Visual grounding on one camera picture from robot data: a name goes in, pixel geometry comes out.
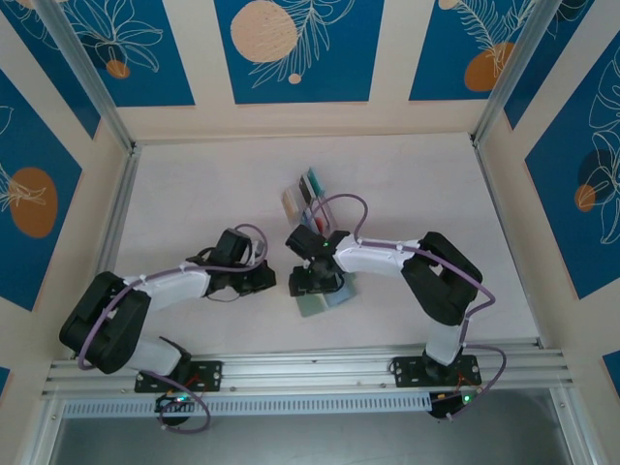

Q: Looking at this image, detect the white slotted cable duct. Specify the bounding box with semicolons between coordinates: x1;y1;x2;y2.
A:
62;392;432;419

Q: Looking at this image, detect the clear acrylic card stand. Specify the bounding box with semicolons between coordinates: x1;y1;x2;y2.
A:
282;167;340;238

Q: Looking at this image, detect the aluminium table side rail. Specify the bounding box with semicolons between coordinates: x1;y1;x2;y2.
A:
72;144;142;359
472;139;548;350

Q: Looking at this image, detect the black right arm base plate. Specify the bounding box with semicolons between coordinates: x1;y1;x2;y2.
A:
390;356;481;388

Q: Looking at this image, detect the green card holder wallet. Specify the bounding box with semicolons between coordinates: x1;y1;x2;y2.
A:
295;273;362;319

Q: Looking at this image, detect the aluminium frame post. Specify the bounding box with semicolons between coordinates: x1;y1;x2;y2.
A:
472;0;556;146
36;0;136;151

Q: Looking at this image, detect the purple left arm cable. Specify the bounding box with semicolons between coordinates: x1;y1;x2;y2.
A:
77;223;268;432

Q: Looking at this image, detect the long aluminium mounting rail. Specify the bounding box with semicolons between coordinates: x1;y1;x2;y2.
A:
41;341;575;398

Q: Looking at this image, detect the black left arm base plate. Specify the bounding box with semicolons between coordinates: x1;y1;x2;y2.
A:
134;360;224;393

